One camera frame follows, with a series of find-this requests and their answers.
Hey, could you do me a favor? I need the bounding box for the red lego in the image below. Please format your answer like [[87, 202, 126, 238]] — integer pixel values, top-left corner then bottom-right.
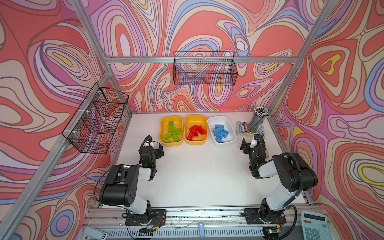
[[187, 133, 195, 141], [190, 125, 199, 136], [197, 126, 206, 136]]

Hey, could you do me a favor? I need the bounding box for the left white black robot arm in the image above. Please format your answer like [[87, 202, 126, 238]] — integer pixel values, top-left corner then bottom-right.
[[99, 135, 164, 217]]

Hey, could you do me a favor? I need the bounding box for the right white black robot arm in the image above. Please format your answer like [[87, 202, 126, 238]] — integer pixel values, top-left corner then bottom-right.
[[240, 134, 318, 219]]

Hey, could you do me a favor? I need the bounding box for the paperback book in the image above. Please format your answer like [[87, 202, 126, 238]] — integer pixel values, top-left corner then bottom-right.
[[235, 121, 266, 138]]

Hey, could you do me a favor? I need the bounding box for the left yellow plastic bin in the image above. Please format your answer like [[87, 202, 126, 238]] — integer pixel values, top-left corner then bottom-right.
[[160, 116, 184, 147]]

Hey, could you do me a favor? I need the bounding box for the yellow plastic bin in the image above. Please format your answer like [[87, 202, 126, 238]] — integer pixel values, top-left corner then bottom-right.
[[160, 116, 184, 147], [184, 115, 208, 146]]

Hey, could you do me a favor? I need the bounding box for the cup of pencils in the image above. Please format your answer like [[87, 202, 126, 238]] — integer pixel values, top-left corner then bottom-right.
[[248, 107, 269, 133]]

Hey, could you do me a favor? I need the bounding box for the white plastic bin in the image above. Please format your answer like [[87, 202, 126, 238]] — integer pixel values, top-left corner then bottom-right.
[[208, 116, 237, 147]]

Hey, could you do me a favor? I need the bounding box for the middle yellow plastic bin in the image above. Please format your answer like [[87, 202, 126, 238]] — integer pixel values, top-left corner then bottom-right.
[[184, 115, 208, 146]]

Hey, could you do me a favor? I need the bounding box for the light green calculator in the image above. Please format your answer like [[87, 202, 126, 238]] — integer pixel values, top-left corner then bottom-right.
[[301, 211, 333, 240]]

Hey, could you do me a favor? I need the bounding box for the left black wire basket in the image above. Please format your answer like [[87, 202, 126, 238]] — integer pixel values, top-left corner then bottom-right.
[[62, 83, 129, 155]]

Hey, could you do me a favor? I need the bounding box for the black wire basket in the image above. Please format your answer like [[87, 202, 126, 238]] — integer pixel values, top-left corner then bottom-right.
[[62, 83, 129, 155], [173, 50, 238, 86]]

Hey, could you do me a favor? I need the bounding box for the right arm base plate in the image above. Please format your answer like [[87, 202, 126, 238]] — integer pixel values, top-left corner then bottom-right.
[[240, 208, 287, 226]]

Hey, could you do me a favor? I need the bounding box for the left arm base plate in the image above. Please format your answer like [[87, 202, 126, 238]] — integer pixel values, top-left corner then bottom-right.
[[122, 209, 167, 227]]

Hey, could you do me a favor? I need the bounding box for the back black wire basket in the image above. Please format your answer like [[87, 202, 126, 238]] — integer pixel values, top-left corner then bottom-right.
[[173, 50, 238, 86]]

